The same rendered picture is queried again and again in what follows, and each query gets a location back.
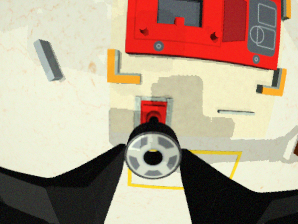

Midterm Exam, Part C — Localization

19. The yellow rectangular outline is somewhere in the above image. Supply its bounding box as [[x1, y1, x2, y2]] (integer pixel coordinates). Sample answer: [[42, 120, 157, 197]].
[[128, 149, 242, 189]]

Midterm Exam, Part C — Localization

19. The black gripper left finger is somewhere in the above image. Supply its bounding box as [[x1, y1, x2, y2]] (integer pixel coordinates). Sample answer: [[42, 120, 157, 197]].
[[0, 144, 126, 224]]

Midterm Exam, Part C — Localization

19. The grey rectangular block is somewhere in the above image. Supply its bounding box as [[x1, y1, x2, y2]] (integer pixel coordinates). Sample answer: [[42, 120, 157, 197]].
[[33, 39, 64, 81]]

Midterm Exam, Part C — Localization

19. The black wheel with grey hub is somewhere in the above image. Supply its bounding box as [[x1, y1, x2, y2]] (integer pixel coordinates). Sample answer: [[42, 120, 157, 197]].
[[124, 121, 182, 179]]

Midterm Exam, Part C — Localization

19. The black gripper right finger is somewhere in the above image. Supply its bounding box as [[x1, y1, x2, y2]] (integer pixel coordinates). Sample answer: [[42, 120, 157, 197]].
[[180, 149, 298, 224]]

